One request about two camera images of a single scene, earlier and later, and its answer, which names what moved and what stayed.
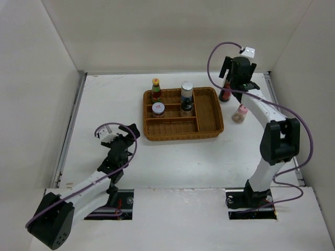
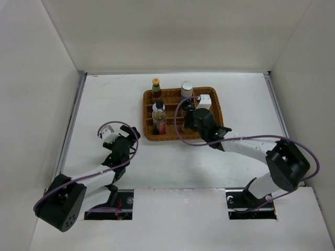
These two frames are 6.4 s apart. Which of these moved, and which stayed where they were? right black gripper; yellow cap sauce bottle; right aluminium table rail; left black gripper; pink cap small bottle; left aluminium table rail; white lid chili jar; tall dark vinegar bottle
Moved: right black gripper; tall dark vinegar bottle; pink cap small bottle
Stayed: right aluminium table rail; left aluminium table rail; white lid chili jar; yellow cap sauce bottle; left black gripper
